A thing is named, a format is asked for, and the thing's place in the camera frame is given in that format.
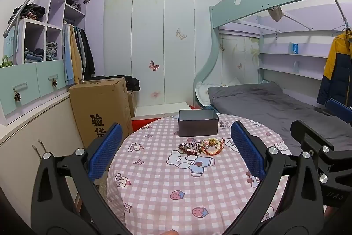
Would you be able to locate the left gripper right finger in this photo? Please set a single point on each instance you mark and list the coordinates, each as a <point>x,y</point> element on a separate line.
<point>288,199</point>

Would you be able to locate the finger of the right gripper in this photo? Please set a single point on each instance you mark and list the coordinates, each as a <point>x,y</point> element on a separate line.
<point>308,138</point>
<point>340,110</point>

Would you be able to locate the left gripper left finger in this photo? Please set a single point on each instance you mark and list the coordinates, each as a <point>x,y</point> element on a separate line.
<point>65,199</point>

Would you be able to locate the person right hand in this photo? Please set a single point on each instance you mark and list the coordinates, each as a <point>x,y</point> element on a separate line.
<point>329,212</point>

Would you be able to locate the person left hand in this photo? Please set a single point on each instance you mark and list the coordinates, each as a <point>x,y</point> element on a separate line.
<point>170,232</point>

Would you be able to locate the yellow navy jacket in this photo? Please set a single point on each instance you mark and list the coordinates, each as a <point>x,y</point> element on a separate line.
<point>336,80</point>

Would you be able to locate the grey bed duvet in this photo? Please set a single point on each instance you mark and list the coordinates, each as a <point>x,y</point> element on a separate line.
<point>268,105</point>

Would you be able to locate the blue box on shelf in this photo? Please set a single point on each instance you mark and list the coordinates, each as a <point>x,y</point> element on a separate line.
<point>293,48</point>

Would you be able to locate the grey metal tin box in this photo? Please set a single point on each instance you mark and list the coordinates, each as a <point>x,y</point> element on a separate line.
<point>197,123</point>

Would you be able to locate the large cardboard box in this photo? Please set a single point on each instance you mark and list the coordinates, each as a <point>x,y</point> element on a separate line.
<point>97,105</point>

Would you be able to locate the white pillow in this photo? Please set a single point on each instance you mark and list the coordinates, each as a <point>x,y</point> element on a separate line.
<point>202,95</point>

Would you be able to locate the teal drawer cabinet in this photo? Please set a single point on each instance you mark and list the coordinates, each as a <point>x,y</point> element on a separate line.
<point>25,87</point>

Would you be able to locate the pink checkered tablecloth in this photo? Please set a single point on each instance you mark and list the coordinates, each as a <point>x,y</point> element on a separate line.
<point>153,188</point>

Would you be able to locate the white red low platform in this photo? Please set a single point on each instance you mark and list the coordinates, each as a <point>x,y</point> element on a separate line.
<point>147,114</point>

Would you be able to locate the small cardboard box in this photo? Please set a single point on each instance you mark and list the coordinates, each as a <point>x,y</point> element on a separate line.
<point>132,99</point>

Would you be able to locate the black bag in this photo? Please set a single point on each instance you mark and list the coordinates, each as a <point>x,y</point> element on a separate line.
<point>132,84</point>

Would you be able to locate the hanging clothes row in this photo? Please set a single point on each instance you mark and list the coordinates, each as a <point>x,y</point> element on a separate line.
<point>77,55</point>

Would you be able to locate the lilac cube shelf unit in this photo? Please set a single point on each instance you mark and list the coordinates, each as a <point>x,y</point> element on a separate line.
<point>37,33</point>

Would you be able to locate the white wardrobe with butterflies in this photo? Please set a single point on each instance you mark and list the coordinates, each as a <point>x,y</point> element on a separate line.
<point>162,43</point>

